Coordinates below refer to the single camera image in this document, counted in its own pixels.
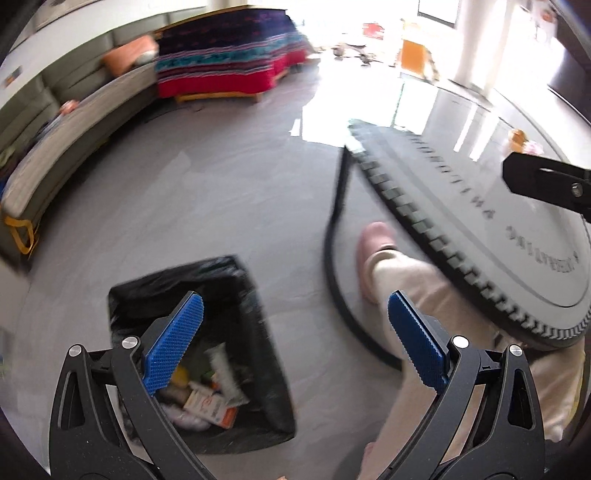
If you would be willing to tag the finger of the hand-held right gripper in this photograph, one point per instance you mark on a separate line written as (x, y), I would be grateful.
(540, 180)

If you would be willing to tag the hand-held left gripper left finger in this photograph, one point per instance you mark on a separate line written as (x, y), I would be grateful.
(173, 344)

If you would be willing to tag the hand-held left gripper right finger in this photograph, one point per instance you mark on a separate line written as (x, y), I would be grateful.
(418, 341)

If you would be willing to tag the black trash bin with bag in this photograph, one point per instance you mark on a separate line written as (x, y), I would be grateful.
(258, 350)

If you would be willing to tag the yellow packet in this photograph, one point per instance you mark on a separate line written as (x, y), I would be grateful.
(181, 377)

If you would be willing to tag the small orange snack item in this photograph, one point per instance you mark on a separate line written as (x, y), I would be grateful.
(521, 141)

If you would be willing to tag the person's leg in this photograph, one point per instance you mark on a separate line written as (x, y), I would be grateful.
(406, 295)

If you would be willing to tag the round grey table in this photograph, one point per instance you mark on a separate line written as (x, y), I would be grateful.
(485, 194)

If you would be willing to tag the white tube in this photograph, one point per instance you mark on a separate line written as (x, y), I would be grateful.
(226, 374)

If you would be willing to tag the orange and white carton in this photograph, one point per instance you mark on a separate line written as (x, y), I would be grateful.
(212, 408)

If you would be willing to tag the pink slipper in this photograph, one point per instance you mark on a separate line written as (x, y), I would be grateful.
(371, 249)

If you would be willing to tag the orange box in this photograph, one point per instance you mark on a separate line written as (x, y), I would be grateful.
(413, 55)

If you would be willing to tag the bright window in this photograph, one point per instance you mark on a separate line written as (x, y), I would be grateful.
(438, 10)

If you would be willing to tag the red object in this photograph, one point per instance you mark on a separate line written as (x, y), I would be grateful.
(374, 30)

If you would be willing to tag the grey-green curved sofa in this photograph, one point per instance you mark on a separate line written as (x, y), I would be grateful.
(60, 138)

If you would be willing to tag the small pink object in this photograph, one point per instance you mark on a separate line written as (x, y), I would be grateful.
(69, 106)

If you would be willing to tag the orange pillow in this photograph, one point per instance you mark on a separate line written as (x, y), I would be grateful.
(129, 53)

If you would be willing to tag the colourful striped blanket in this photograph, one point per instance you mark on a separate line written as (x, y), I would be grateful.
(221, 50)

